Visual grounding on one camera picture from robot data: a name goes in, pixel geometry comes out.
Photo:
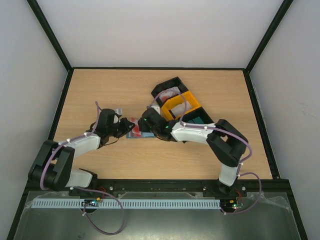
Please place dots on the teal card holder wallet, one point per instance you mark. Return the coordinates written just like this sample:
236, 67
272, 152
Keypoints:
144, 135

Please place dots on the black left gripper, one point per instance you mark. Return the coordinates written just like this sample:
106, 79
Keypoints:
126, 128

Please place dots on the white slotted cable duct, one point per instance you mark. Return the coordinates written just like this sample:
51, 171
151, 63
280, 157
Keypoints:
55, 203

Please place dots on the red white card stack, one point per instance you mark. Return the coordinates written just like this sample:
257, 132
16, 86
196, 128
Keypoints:
168, 93

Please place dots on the black bin with teal cards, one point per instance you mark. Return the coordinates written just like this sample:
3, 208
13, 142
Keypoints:
200, 117

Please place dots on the black enclosure frame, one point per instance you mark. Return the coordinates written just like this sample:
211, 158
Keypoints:
277, 184

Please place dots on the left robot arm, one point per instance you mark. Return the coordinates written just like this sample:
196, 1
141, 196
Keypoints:
52, 167

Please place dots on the white pink card stack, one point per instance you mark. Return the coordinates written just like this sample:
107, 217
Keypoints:
180, 109

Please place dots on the black bin with red cards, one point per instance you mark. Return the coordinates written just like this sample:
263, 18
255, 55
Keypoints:
176, 81

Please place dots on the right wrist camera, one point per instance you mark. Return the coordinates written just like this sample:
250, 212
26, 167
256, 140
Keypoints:
156, 108

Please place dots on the yellow plastic bin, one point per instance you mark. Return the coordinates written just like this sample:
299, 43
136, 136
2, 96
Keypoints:
174, 105

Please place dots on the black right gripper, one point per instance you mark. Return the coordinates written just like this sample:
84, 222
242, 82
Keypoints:
143, 124

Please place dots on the teal card stack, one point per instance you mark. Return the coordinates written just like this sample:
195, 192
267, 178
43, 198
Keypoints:
196, 120

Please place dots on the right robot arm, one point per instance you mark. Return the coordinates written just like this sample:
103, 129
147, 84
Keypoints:
229, 146

